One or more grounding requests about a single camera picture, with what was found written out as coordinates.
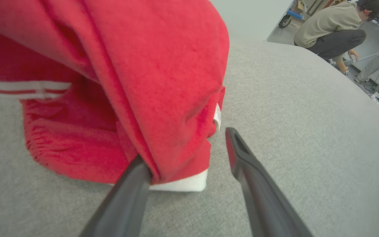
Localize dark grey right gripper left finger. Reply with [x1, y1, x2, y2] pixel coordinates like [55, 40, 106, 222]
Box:
[79, 156, 153, 237]

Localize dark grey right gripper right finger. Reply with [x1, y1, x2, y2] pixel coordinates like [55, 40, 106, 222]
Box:
[225, 127, 314, 237]

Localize red white garment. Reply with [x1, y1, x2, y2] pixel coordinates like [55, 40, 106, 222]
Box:
[0, 0, 230, 192]

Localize grey fabric sofa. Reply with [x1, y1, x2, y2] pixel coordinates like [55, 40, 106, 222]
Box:
[0, 39, 379, 237]

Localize standing person grey trousers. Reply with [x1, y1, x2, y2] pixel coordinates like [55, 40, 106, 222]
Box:
[354, 36, 379, 93]

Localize crouching person in beige sweater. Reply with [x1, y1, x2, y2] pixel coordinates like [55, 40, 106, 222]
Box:
[293, 0, 379, 73]

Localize blue cart with wheel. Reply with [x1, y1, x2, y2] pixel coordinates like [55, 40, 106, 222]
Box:
[278, 0, 308, 29]

